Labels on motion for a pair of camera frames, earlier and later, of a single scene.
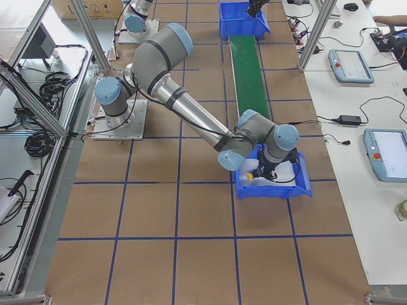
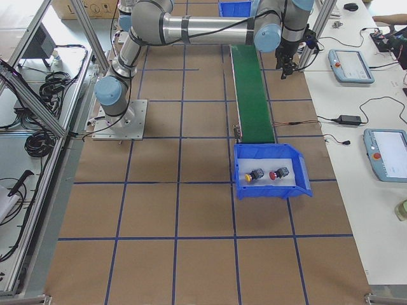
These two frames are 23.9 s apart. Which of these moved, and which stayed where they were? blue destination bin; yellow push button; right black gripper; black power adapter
Moved: right black gripper
Stayed: yellow push button; black power adapter; blue destination bin
